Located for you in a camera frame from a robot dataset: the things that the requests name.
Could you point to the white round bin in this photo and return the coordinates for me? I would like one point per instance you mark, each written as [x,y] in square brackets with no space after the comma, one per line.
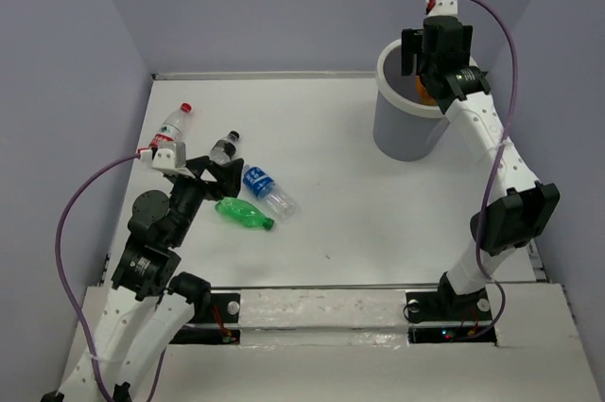
[404,128]

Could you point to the black cap clear bottle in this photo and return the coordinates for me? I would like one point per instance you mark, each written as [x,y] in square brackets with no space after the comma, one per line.
[225,148]

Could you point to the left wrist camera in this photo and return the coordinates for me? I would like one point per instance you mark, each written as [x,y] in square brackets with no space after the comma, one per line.
[169,157]

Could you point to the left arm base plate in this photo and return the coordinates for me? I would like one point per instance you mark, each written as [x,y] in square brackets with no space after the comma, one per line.
[215,324]

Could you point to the orange bottle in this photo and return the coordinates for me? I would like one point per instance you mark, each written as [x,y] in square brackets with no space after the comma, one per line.
[424,97]

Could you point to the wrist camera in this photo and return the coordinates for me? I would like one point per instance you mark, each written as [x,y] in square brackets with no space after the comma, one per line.
[441,8]
[169,157]

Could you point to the green plastic bottle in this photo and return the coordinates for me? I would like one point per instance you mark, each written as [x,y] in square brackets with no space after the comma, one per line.
[244,213]

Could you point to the blue label bottle lower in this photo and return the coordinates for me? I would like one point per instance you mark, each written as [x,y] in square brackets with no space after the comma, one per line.
[265,190]

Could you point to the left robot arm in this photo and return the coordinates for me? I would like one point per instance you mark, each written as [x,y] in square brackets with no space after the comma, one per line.
[148,301]

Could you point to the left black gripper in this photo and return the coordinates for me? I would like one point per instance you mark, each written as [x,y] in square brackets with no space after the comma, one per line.
[229,176]

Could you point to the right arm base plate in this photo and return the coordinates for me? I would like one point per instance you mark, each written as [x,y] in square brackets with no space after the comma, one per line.
[436,319]

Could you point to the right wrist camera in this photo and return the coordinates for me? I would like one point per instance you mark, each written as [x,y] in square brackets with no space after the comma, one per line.
[441,8]

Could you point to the red label water bottle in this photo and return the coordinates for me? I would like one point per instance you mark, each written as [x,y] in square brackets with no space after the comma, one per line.
[174,127]

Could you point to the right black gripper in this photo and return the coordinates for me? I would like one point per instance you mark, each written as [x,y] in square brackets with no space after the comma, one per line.
[412,45]

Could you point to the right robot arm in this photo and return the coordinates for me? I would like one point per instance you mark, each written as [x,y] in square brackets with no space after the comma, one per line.
[516,205]

